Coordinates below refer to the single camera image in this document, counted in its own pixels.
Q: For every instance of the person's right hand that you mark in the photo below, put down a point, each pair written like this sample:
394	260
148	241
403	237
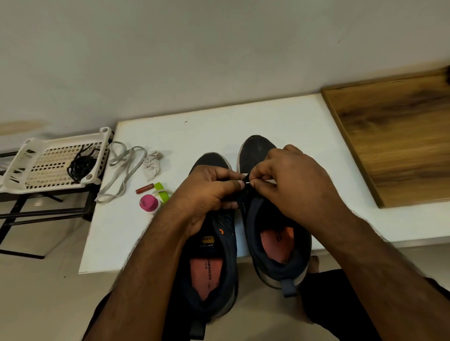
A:
299	186

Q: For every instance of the person's left hand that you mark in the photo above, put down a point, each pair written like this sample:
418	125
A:
200	197

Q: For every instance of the grey shoelace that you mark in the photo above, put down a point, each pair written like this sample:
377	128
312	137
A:
247	179

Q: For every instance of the dark sneaker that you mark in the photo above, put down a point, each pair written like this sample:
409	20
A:
278	253
207	274

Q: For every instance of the grey shoelaces bundle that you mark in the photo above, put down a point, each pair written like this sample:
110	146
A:
126	165

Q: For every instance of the black shoelace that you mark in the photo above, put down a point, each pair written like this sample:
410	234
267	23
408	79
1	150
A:
91	153
81	168

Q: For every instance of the person's left forearm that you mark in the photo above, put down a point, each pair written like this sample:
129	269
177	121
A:
137	288

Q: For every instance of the person's right forearm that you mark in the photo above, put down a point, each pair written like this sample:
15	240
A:
387	277

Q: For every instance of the green marker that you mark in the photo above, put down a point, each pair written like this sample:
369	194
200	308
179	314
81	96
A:
161	191

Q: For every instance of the pink capped white bottle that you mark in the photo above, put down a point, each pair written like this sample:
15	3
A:
148	202

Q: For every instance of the small red stick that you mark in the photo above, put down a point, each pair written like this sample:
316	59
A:
145	187

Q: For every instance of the wooden board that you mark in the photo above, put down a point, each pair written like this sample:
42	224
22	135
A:
401	137

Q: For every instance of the white perforated plastic tray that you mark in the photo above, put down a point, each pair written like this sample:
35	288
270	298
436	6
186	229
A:
46	167

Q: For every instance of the black metal rack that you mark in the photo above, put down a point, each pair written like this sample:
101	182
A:
39	209

